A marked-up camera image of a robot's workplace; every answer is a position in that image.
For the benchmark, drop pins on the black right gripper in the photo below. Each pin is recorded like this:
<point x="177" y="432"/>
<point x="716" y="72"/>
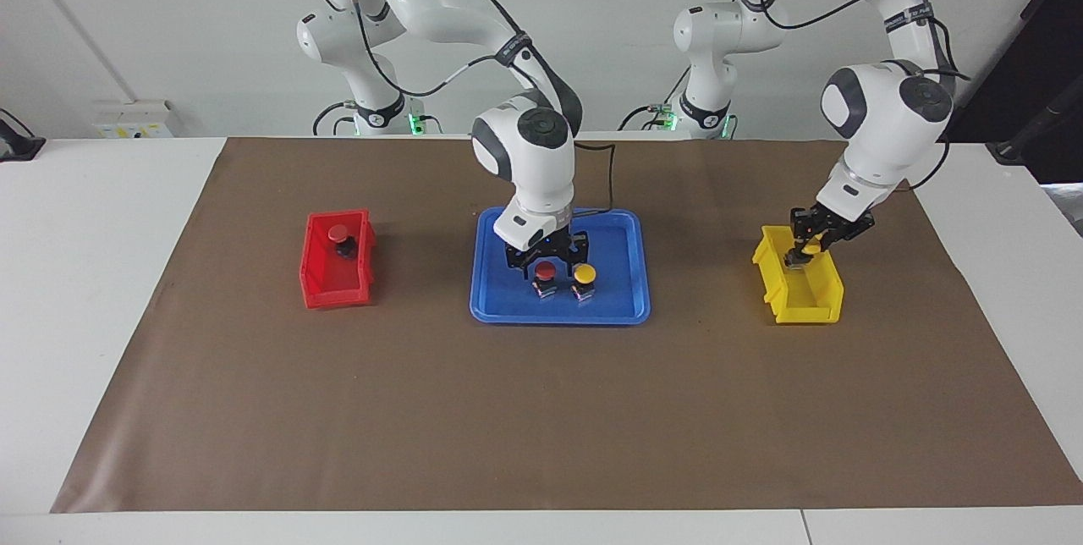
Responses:
<point x="550" y="249"/>

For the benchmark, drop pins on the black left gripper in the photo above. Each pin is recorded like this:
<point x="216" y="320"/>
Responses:
<point x="842" y="223"/>

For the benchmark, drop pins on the red push button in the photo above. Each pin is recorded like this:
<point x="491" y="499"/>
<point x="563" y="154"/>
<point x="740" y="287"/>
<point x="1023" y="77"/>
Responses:
<point x="546" y="272"/>
<point x="339" y="233"/>

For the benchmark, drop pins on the yellow push button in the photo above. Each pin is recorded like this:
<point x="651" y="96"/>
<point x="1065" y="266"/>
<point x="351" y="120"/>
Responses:
<point x="810" y="247"/>
<point x="585" y="273"/>

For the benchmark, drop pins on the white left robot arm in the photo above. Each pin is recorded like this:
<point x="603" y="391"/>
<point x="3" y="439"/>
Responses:
<point x="888" y="122"/>

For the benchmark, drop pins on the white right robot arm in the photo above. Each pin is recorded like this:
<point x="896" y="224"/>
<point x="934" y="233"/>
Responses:
<point x="525" y="156"/>

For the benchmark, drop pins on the yellow plastic bin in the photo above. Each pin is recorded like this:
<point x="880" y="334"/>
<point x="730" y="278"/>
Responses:
<point x="799" y="295"/>

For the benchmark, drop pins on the blue plastic tray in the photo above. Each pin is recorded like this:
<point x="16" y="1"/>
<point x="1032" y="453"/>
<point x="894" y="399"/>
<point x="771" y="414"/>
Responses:
<point x="508" y="312"/>

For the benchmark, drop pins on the brown paper mat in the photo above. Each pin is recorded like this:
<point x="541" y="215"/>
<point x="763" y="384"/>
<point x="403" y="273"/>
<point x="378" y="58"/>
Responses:
<point x="541" y="410"/>

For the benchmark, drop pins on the red plastic bin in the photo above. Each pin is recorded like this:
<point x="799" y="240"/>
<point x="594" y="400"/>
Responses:
<point x="326" y="283"/>

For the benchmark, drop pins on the black stand pole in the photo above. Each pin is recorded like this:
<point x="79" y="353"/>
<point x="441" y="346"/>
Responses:
<point x="1041" y="126"/>

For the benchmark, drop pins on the white crinkled sheet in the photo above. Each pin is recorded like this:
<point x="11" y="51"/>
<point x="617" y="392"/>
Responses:
<point x="1068" y="206"/>

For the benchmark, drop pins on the dark background panel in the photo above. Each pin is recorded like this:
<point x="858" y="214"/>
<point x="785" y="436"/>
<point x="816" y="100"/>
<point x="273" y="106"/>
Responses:
<point x="1032" y="46"/>

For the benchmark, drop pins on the black device at table edge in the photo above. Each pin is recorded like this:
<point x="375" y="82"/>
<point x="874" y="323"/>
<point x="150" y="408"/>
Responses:
<point x="17" y="145"/>

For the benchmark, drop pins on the white wall outlet box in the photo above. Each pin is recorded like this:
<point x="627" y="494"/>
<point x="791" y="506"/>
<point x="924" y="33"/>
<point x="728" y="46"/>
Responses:
<point x="131" y="118"/>

